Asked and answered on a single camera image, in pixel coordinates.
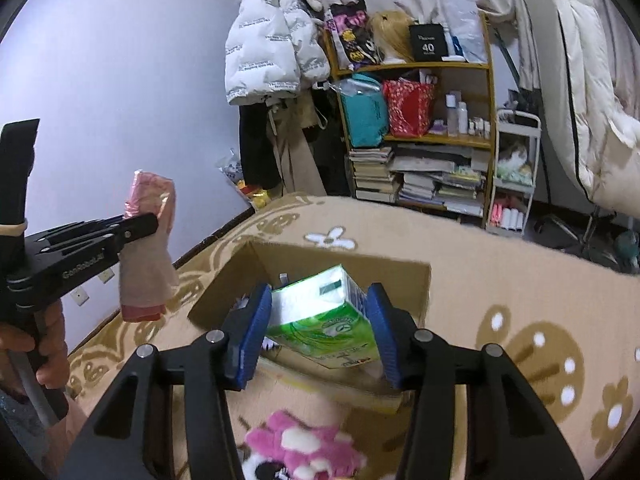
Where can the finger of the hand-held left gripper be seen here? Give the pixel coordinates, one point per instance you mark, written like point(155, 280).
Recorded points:
point(135, 232)
point(102, 222)

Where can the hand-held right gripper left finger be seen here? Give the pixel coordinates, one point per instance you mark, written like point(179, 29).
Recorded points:
point(247, 340)

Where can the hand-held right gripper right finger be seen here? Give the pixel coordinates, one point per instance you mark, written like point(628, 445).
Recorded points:
point(386, 340)

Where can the pink towel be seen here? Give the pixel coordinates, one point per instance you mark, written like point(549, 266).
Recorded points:
point(145, 270)

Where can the green tissue pack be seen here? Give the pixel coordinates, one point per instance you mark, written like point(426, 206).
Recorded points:
point(320, 320)

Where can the cardboard box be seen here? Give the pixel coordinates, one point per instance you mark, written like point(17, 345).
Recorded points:
point(235, 270)

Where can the person's left forearm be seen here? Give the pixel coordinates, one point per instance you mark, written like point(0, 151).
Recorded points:
point(75, 422)

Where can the person's left hand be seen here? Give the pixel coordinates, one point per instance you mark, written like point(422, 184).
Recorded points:
point(47, 355)

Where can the pile of snack bags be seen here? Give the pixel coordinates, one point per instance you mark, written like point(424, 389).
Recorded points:
point(245, 180)

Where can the pink white plush toy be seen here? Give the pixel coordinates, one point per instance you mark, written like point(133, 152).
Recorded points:
point(305, 447)

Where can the beige floral blanket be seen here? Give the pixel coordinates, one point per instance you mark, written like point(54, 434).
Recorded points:
point(500, 285)

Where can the black hanging garment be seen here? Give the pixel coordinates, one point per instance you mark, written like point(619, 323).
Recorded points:
point(257, 145)

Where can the stack of dark books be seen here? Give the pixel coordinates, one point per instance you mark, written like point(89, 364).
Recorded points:
point(372, 175)

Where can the pile of books and papers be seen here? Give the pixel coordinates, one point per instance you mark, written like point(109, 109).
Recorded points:
point(440, 180)

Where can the beige hanging garment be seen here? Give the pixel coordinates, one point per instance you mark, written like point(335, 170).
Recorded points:
point(297, 155)

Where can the office chair base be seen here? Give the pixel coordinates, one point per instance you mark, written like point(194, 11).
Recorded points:
point(570, 232)

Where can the white trolley cart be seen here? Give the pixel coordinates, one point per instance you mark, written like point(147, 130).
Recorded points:
point(515, 170)

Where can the teal bag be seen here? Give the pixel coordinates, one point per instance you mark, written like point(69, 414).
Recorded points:
point(365, 110)

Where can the white puffer jacket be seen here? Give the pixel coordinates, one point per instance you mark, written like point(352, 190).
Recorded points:
point(270, 45)

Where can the red patterned bag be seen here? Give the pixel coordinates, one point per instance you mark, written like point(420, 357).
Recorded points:
point(410, 110)

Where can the row of small bottles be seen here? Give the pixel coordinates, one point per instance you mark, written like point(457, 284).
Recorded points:
point(480, 127)

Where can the clear bottle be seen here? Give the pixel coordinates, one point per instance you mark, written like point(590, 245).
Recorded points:
point(462, 119)

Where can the white bottle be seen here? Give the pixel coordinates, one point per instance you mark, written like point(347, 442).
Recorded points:
point(453, 115)

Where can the wooden shelf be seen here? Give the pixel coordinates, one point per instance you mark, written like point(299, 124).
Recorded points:
point(487, 110)

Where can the black pink printed bag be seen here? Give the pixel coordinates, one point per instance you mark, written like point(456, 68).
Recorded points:
point(352, 35)

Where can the black box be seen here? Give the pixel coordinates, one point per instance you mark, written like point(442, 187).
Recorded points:
point(427, 42)

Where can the blonde wig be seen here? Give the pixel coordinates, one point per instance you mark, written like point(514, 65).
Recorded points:
point(392, 35)

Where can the white plastic bag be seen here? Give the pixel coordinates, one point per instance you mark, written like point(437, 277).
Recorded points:
point(465, 25)

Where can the white duvet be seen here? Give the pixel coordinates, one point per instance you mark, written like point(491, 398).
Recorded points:
point(595, 85)

